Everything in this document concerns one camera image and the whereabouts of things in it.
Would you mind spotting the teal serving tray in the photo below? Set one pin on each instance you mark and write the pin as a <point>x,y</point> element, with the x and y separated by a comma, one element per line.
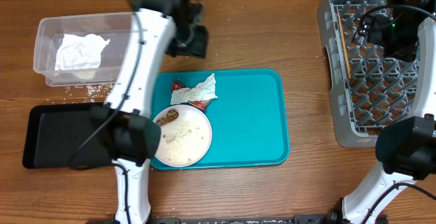
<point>248,120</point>

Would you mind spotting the clear plastic bin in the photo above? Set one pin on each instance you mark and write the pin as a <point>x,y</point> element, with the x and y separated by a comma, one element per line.
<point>114,28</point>

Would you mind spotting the wooden chopstick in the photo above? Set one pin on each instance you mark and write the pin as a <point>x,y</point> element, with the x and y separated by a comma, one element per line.
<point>348,69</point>

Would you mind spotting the brown food scrap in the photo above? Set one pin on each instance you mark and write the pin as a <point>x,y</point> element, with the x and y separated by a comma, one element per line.
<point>170,116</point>

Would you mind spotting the red sauce packet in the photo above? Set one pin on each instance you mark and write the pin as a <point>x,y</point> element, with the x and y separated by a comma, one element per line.
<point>201,105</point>

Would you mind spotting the black tray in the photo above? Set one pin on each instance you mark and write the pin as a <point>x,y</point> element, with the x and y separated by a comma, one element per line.
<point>54,133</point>

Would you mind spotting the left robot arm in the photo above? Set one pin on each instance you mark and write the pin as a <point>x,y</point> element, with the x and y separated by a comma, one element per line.
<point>123,124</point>

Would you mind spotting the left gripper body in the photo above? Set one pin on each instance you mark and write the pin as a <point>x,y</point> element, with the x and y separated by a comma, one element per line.
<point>188,39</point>

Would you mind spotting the white round plate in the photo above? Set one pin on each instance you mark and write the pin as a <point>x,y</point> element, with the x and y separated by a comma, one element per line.
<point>185,140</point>

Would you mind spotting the grey dishwasher rack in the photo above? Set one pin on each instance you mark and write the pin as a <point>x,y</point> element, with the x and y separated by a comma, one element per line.
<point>382,91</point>

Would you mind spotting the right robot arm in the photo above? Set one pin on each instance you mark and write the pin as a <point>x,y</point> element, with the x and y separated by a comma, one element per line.
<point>405,154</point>

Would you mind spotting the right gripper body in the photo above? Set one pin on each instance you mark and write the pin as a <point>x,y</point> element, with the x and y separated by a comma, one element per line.
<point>399,35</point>

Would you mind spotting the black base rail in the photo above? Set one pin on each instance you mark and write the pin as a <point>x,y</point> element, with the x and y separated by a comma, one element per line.
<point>296,219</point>

